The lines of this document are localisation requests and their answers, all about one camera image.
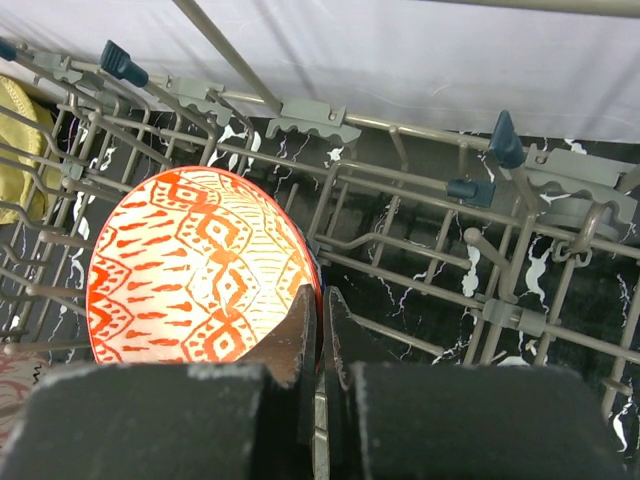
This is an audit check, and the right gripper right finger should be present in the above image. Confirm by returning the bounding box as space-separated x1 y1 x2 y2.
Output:
322 287 627 479

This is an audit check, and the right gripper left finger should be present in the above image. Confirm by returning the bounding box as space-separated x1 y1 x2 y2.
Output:
1 285 318 479

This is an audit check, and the red patterned bowl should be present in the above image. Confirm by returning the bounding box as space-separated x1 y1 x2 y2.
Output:
86 166 322 364

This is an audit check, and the pink skull pattern mug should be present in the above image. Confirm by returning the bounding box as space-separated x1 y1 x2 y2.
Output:
1 343 50 447

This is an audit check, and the olive green cloth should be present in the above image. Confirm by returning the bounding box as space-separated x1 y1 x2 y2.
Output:
1 76 56 221

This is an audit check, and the grey wire dish rack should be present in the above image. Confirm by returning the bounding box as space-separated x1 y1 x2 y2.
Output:
1 1 639 445

